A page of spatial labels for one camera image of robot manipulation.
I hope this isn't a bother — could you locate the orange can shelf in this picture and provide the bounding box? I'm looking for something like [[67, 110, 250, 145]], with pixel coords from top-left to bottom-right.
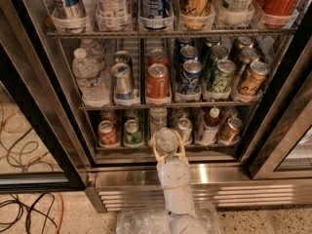
[[147, 49, 169, 65], [146, 63, 169, 99]]

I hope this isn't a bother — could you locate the gold can middle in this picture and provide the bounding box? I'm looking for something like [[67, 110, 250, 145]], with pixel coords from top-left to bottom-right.
[[235, 47, 259, 72]]

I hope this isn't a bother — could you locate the silver blue can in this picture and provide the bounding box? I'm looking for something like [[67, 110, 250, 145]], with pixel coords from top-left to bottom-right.
[[111, 62, 133, 100], [113, 51, 132, 65]]

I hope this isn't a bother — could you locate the blue can middle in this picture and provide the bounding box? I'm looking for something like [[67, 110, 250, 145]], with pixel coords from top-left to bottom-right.
[[178, 45, 198, 63]]

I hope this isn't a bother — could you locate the brown juice bottle white cap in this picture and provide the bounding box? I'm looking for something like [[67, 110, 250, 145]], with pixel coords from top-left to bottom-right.
[[195, 107, 220, 145]]

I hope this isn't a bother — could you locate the green can bottom shelf rear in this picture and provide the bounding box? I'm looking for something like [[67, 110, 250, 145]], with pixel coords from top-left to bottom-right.
[[126, 109, 141, 122]]

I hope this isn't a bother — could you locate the rear water bottle middle shelf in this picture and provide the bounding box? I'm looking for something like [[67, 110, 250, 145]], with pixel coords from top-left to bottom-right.
[[80, 39, 106, 71]]

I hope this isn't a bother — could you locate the yellow can top shelf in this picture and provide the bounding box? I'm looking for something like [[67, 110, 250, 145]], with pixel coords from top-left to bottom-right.
[[178, 0, 213, 30]]

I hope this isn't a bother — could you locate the red can bottom shelf front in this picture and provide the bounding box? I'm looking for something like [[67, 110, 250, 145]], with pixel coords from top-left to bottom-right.
[[97, 120, 119, 146]]

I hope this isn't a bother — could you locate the left glass fridge door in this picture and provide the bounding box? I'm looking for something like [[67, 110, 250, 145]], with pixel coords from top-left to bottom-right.
[[0, 36, 88, 193]]

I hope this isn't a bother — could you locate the copper can bottom shelf front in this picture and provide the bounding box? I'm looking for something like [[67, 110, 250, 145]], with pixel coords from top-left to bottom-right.
[[219, 117, 243, 141]]

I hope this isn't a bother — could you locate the gold can rear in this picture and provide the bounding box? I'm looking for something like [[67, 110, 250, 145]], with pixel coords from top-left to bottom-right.
[[231, 36, 254, 54]]

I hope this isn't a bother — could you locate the white label bottle top shelf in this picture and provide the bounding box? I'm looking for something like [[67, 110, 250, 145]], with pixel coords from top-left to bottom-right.
[[97, 0, 132, 30]]

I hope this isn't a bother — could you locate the copper can shelf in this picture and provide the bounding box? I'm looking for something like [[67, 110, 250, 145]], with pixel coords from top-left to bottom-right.
[[219, 117, 243, 141], [221, 106, 238, 121]]

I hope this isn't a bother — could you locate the right glass fridge door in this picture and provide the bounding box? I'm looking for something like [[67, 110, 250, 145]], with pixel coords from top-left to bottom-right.
[[250, 75, 312, 179]]

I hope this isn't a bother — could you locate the red can shelf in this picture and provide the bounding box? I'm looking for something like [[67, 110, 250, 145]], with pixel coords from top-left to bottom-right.
[[97, 120, 119, 146], [100, 109, 118, 124]]

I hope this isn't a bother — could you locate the green can middle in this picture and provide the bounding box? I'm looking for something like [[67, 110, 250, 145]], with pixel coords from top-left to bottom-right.
[[205, 45, 229, 68]]

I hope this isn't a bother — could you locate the clear water bottle bottom shelf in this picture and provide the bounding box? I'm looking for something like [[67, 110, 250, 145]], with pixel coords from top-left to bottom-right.
[[155, 128, 178, 156]]

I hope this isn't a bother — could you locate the clear water bottle shelf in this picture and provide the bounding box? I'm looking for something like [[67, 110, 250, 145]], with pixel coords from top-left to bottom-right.
[[155, 128, 178, 156], [72, 48, 109, 107]]

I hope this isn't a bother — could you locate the red can bottom shelf rear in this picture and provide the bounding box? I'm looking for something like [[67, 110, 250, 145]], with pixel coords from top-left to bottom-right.
[[100, 109, 118, 124]]

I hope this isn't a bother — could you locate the silver can bottom shelf front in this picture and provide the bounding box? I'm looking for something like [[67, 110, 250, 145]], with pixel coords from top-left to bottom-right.
[[176, 118, 192, 144]]

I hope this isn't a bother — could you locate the orange cable on floor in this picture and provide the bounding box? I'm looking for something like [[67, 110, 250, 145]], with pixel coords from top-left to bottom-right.
[[0, 102, 65, 234]]

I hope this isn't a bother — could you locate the blue white can top shelf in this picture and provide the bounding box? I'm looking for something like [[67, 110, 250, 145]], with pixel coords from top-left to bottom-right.
[[52, 0, 86, 33]]

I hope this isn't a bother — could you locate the glass fridge door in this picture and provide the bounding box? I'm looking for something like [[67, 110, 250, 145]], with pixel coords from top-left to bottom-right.
[[0, 36, 88, 193], [250, 75, 312, 179]]

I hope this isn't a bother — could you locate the rear water bottle bottom shelf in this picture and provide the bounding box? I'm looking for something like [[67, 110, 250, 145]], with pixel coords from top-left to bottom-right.
[[149, 107, 168, 135]]

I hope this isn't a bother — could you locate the orange can front middle shelf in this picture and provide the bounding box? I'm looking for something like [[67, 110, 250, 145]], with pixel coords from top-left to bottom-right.
[[146, 63, 169, 99]]

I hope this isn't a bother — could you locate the clear water bottle middle shelf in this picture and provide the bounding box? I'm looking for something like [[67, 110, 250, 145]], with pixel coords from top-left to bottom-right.
[[72, 48, 109, 107]]

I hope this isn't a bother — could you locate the clear plastic bin on floor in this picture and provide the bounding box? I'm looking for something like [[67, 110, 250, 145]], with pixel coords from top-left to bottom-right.
[[116, 203, 221, 234]]

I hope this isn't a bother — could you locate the silver can shelf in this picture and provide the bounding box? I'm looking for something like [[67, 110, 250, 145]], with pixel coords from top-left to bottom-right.
[[176, 118, 192, 144], [174, 107, 189, 120]]

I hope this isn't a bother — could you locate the gold can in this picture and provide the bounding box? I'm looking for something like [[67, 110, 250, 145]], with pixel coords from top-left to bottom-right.
[[235, 47, 259, 72], [237, 61, 270, 97], [231, 36, 254, 54]]

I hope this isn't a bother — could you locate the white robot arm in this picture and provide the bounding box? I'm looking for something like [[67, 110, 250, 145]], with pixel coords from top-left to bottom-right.
[[151, 128, 208, 234]]

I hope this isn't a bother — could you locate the gold can front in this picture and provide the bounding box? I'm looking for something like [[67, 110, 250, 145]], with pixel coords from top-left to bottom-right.
[[237, 61, 270, 97]]

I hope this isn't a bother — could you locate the copper can bottom shelf rear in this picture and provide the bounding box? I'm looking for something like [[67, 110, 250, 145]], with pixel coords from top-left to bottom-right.
[[221, 106, 238, 121]]

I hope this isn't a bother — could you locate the black cable on floor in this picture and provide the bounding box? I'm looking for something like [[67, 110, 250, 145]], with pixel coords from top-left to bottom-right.
[[0, 127, 59, 234]]

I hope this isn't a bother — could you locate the green can bottom shelf front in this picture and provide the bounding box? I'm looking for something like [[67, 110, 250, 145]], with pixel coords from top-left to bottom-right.
[[124, 120, 142, 144]]

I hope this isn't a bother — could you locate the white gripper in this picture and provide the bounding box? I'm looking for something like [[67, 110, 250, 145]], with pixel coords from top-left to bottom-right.
[[150, 130, 194, 215]]

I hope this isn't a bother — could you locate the orange can rear middle shelf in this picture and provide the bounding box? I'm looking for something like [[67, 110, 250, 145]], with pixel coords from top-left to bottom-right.
[[147, 49, 169, 65]]

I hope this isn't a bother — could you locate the silver can bottom shelf rear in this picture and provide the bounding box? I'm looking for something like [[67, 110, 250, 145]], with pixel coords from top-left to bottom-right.
[[174, 107, 189, 120]]

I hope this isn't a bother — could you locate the green white can top shelf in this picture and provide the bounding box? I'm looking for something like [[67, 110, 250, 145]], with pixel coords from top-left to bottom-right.
[[217, 0, 254, 25]]

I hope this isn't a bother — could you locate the silver blue can rear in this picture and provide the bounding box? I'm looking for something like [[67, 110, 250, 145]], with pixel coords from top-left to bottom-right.
[[113, 51, 132, 65]]

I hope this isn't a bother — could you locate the red coca cola can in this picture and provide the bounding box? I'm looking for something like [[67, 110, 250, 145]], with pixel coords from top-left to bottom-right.
[[255, 0, 299, 28]]

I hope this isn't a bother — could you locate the silver blue can front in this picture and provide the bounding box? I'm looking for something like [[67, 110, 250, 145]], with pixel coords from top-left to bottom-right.
[[111, 62, 133, 100]]

